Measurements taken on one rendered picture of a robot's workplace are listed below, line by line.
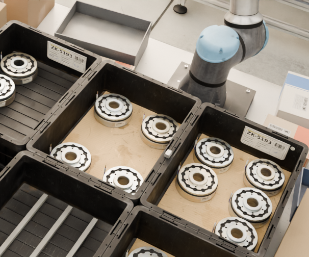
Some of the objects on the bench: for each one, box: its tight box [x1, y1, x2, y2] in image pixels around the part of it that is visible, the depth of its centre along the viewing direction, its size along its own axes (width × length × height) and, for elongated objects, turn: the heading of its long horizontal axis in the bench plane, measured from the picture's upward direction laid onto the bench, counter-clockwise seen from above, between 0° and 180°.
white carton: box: [274, 71, 309, 131], centre depth 202 cm, size 20×12×9 cm, turn 154°
